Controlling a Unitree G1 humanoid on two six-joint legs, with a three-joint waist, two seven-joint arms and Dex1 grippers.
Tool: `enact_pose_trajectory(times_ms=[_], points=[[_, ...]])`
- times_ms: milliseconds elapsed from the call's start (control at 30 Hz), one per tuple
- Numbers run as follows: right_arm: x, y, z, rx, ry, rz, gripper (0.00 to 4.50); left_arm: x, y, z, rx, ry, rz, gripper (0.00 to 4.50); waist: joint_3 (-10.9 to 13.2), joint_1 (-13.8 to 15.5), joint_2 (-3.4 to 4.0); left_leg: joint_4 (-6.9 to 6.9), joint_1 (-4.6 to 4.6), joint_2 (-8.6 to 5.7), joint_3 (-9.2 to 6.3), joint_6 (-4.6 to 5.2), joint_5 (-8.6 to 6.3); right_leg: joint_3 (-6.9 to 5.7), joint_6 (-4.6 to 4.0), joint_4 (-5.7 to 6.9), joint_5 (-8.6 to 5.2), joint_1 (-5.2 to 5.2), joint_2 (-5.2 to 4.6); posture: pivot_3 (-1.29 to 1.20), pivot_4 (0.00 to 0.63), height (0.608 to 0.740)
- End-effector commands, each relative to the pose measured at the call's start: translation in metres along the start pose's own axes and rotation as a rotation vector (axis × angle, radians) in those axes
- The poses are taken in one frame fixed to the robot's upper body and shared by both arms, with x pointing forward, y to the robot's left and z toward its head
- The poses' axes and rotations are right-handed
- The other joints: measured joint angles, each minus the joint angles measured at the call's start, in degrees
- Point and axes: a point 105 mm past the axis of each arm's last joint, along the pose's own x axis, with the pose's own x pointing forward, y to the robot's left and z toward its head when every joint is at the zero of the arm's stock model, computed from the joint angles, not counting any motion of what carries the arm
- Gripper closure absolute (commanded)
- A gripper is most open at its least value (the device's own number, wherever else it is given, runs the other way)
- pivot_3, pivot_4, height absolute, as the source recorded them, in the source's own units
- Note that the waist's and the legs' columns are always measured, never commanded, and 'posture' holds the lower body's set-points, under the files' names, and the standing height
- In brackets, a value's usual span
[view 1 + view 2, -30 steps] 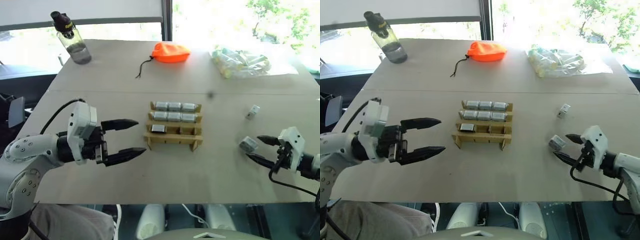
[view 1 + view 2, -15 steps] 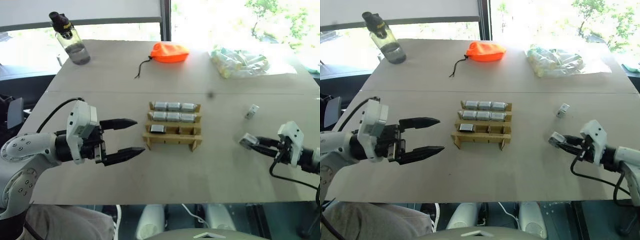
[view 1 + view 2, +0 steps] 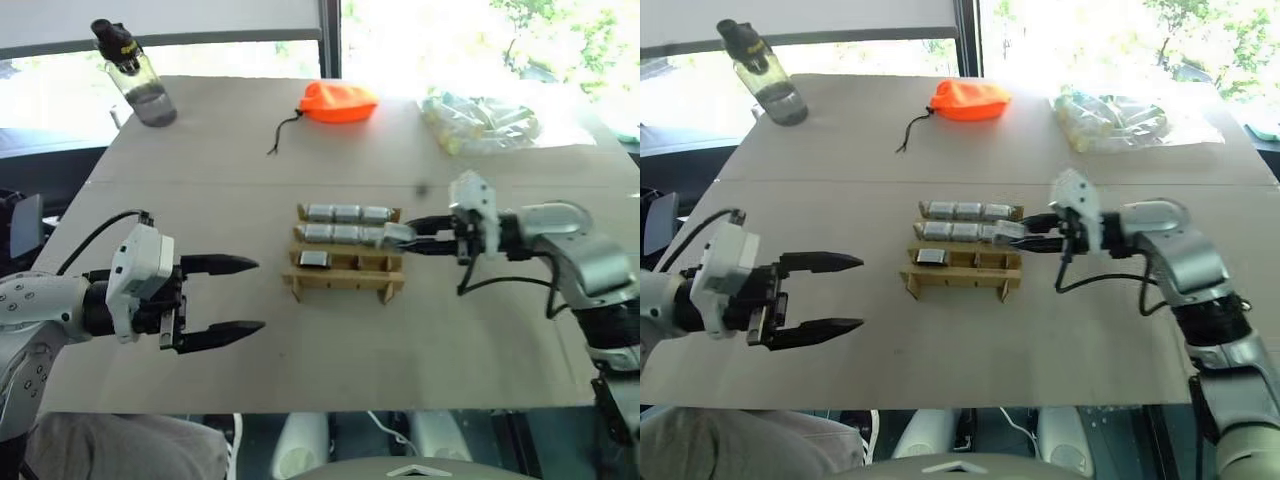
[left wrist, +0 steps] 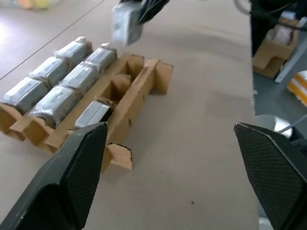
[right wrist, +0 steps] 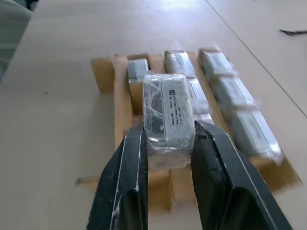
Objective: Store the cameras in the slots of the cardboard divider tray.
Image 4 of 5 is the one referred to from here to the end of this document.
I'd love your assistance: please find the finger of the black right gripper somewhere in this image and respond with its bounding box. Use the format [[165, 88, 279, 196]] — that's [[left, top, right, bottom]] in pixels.
[[138, 0, 170, 25]]

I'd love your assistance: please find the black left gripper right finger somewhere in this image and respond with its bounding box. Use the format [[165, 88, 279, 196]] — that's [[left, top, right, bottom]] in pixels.
[[234, 122, 307, 230]]

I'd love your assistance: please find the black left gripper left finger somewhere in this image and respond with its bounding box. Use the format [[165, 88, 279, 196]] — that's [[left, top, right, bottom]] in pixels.
[[0, 121, 108, 230]]

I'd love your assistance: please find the grey plastic-wrapped camera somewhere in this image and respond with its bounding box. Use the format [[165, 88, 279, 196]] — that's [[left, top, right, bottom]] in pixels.
[[57, 35, 93, 63], [111, 2, 144, 46], [73, 100, 114, 131], [60, 61, 101, 91], [30, 84, 78, 127], [84, 46, 118, 70], [30, 56, 71, 82], [3, 76, 50, 114]]

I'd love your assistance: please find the brown cardboard divider tray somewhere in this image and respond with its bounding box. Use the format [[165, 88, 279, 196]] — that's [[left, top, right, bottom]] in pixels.
[[0, 40, 175, 172]]

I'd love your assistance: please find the brown cardboard box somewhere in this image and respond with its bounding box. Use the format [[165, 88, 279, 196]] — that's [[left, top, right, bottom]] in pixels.
[[252, 16, 300, 79]]

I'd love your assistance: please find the white round base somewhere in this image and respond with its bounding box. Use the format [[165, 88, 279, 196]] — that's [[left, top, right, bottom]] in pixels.
[[254, 115, 295, 138]]

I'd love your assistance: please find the yellow and white striped object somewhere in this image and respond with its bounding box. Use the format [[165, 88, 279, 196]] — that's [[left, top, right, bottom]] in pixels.
[[286, 72, 307, 107]]

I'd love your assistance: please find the grey metal bar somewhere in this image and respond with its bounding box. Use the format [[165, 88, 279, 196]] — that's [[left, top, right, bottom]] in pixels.
[[274, 44, 307, 84]]

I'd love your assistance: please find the clear container with yellow items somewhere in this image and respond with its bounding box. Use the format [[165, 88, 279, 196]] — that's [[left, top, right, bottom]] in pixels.
[[11, 0, 62, 11]]

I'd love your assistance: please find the bubble-wrapped package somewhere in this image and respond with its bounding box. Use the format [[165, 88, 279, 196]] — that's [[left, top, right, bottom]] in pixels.
[[265, 23, 295, 46]]

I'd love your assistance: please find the white cable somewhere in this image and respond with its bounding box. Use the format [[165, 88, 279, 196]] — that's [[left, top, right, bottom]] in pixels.
[[280, 116, 307, 133]]

